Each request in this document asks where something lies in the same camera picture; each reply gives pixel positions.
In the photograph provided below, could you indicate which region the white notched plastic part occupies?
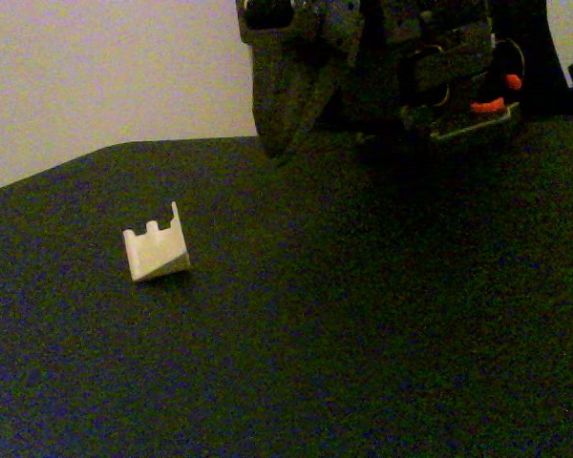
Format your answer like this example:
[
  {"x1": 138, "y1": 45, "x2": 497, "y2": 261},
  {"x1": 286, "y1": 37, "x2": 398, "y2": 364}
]
[{"x1": 121, "y1": 200, "x2": 191, "y2": 282}]

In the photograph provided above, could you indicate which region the dark blue desk mat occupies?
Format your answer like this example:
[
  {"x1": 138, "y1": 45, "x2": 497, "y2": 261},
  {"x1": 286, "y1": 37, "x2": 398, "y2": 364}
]
[{"x1": 0, "y1": 135, "x2": 573, "y2": 458}]

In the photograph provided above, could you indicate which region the black and orange table clamp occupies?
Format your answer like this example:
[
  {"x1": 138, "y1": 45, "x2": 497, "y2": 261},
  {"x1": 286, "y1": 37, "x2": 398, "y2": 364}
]
[{"x1": 468, "y1": 40, "x2": 526, "y2": 115}]

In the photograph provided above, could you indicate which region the black office chair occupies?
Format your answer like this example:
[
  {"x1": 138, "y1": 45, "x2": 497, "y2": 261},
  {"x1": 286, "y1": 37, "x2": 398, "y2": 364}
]
[{"x1": 486, "y1": 0, "x2": 573, "y2": 118}]

